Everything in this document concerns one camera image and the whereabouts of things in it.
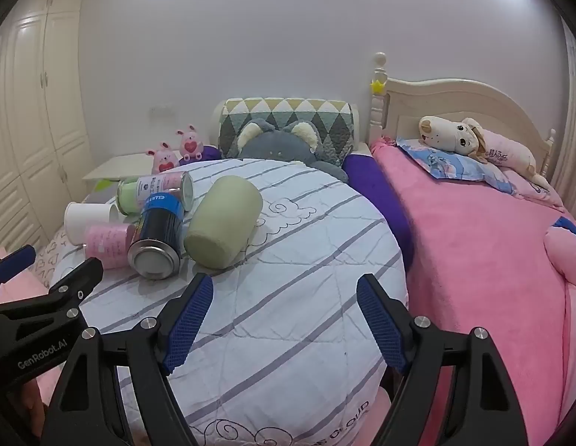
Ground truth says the grey mouse plush toy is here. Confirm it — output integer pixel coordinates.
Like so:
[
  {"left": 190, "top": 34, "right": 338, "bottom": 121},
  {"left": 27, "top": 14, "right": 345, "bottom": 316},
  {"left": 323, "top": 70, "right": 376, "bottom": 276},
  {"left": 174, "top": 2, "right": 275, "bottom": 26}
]
[{"left": 235, "top": 118, "right": 350, "bottom": 183}]

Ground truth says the pink paper cup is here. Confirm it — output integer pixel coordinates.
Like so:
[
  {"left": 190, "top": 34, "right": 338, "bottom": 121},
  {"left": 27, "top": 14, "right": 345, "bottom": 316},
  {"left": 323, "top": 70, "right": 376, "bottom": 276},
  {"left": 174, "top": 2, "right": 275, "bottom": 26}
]
[{"left": 83, "top": 223, "right": 137, "bottom": 270}]

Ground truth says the white nightstand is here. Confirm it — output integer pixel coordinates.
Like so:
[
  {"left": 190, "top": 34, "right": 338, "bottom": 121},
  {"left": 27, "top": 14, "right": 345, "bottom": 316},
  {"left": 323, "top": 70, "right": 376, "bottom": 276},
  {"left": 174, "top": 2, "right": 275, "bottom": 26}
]
[{"left": 82, "top": 153, "right": 158, "bottom": 184}]

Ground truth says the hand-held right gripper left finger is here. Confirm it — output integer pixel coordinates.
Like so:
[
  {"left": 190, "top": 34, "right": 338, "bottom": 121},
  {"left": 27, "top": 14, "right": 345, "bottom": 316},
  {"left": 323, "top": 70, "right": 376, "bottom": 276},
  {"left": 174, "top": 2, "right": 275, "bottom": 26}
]
[{"left": 39, "top": 272, "right": 215, "bottom": 446}]

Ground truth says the small pink rabbit plush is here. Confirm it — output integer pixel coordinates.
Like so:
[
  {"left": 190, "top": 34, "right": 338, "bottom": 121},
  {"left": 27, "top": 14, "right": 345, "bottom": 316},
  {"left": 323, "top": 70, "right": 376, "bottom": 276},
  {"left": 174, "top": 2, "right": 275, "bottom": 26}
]
[
  {"left": 146, "top": 142, "right": 180, "bottom": 174},
  {"left": 176, "top": 125, "right": 205, "bottom": 161}
]

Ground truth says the heart printed pillow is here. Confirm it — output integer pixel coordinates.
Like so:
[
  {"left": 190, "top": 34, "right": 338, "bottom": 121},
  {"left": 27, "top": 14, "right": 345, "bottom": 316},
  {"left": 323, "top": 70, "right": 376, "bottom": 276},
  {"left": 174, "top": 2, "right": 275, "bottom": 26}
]
[{"left": 34, "top": 227, "right": 86, "bottom": 289}]

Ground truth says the white striped quilt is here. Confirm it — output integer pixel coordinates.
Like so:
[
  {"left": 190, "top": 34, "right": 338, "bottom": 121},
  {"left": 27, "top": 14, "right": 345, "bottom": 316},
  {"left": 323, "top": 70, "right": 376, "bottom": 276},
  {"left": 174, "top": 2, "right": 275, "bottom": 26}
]
[{"left": 34, "top": 158, "right": 412, "bottom": 446}]

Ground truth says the blue printed pillow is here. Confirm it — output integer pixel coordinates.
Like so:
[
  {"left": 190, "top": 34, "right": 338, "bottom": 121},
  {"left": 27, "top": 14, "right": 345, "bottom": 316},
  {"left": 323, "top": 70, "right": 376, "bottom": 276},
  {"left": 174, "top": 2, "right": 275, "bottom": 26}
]
[{"left": 396, "top": 137, "right": 518, "bottom": 196}]

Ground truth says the white paper cup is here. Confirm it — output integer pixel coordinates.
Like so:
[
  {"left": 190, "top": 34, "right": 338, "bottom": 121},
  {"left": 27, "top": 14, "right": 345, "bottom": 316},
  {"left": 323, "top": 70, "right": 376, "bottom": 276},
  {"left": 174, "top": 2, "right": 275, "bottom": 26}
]
[{"left": 64, "top": 201, "right": 120, "bottom": 246}]

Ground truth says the diamond patterned headboard cover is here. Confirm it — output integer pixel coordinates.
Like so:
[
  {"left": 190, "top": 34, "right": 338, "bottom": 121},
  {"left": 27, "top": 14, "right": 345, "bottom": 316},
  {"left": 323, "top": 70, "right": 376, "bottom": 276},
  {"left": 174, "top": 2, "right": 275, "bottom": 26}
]
[{"left": 218, "top": 97, "right": 356, "bottom": 161}]

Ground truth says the purple bolster pillow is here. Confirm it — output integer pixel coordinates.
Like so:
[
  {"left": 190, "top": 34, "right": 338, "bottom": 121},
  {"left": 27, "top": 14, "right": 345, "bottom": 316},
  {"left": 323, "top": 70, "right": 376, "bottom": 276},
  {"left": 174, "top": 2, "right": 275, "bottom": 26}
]
[{"left": 342, "top": 153, "right": 415, "bottom": 270}]

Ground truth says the pink printed pillow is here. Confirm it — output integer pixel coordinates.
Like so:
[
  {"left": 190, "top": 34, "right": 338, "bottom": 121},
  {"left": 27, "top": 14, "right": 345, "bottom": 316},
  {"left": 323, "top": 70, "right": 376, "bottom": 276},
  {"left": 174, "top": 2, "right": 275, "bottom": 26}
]
[{"left": 502, "top": 167, "right": 565, "bottom": 208}]

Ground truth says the cream wooden headboard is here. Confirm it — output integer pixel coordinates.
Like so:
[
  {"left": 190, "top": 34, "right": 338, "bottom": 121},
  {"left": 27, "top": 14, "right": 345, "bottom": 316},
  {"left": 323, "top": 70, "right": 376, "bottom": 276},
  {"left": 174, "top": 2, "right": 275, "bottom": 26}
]
[{"left": 367, "top": 52, "right": 558, "bottom": 187}]

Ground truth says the blue metal can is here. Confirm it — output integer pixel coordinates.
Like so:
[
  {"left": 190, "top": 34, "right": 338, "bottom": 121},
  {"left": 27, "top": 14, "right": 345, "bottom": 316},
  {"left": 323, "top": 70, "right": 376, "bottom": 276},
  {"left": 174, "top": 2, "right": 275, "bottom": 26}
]
[{"left": 127, "top": 191, "right": 185, "bottom": 281}]

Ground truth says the large pink plush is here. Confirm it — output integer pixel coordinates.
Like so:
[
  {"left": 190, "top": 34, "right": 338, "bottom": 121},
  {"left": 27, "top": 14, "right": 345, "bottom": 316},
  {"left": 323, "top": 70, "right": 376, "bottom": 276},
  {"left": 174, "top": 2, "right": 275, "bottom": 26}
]
[{"left": 543, "top": 216, "right": 576, "bottom": 289}]

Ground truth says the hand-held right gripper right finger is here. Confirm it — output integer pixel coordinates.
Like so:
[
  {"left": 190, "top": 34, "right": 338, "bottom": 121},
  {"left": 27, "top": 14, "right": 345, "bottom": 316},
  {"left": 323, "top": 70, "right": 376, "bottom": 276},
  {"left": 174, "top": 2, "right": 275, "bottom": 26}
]
[{"left": 356, "top": 273, "right": 530, "bottom": 446}]

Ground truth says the pink and green can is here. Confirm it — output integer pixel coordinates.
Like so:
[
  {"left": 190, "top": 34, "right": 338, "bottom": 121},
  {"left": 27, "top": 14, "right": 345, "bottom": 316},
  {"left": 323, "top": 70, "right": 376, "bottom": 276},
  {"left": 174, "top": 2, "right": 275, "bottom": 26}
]
[{"left": 117, "top": 170, "right": 194, "bottom": 217}]

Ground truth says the pale green cup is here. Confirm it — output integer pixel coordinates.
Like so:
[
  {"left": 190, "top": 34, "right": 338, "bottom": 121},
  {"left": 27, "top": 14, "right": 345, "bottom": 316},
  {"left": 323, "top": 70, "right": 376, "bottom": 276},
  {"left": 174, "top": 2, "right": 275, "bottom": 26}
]
[{"left": 183, "top": 175, "right": 264, "bottom": 270}]

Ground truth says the cream wardrobe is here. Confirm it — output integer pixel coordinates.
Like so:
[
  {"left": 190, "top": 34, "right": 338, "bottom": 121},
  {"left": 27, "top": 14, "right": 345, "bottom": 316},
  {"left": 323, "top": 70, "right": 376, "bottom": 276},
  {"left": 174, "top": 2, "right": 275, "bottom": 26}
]
[{"left": 0, "top": 0, "right": 91, "bottom": 252}]

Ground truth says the cream dog plush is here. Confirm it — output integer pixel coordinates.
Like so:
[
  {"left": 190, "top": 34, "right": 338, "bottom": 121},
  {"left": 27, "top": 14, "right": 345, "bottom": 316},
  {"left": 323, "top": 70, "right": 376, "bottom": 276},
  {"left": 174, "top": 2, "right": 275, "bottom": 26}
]
[{"left": 418, "top": 115, "right": 551, "bottom": 191}]

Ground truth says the pink fleece blanket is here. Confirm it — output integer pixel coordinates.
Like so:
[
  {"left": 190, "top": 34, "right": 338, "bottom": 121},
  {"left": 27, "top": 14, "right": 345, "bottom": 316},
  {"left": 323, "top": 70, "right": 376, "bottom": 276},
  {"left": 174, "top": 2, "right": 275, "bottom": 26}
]
[{"left": 369, "top": 137, "right": 576, "bottom": 446}]

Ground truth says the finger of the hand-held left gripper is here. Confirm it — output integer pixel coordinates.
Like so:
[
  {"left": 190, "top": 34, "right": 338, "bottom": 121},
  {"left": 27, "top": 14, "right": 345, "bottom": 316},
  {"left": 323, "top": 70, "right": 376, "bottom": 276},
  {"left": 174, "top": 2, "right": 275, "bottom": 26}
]
[
  {"left": 0, "top": 245, "right": 38, "bottom": 306},
  {"left": 0, "top": 257, "right": 104, "bottom": 335}
]

